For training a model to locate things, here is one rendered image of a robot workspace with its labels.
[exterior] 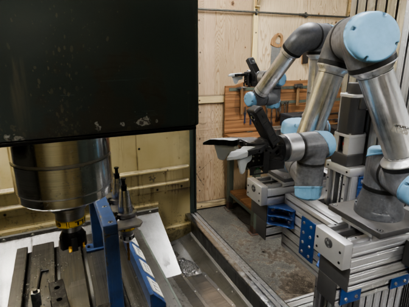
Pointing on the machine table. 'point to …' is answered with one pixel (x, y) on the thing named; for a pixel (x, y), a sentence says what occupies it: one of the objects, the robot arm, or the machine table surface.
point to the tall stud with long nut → (36, 298)
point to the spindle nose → (61, 173)
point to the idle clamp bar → (58, 294)
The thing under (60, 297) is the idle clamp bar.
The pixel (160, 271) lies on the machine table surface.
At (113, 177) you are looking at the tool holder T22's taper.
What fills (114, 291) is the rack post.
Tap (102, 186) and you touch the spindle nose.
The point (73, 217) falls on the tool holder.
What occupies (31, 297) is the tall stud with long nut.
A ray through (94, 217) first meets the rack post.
